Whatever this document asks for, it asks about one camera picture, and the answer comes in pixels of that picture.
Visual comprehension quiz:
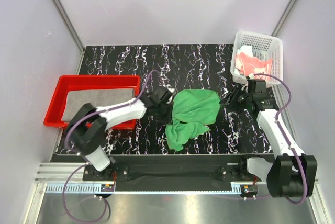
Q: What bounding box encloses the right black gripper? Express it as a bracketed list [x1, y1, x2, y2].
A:
[218, 85, 252, 114]

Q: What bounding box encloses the green towel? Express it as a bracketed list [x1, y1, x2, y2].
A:
[165, 89, 220, 151]

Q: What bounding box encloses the grey towel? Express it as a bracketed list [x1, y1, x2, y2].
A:
[61, 88, 135, 122]

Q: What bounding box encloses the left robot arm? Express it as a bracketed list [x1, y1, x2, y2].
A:
[65, 87, 176, 180]

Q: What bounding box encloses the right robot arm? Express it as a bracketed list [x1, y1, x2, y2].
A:
[220, 75, 317, 205]

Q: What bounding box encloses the pink towel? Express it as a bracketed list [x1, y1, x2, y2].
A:
[235, 53, 273, 76]

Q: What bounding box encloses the white plastic basket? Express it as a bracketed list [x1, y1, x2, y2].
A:
[230, 31, 283, 88]

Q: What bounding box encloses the white towel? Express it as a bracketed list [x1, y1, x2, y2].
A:
[237, 45, 253, 57]

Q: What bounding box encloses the red plastic tray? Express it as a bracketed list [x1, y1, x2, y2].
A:
[44, 75, 141, 129]

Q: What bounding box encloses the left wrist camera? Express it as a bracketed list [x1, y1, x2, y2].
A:
[166, 88, 176, 104]

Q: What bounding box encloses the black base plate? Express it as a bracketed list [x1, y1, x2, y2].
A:
[83, 154, 261, 193]

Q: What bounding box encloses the right aluminium frame post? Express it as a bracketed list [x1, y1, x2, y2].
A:
[271, 0, 299, 37]

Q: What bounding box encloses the aluminium frame post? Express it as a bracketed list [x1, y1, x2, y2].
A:
[36, 0, 86, 54]
[271, 0, 299, 37]

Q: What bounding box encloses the left aluminium frame post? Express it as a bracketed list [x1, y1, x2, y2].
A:
[36, 0, 86, 54]

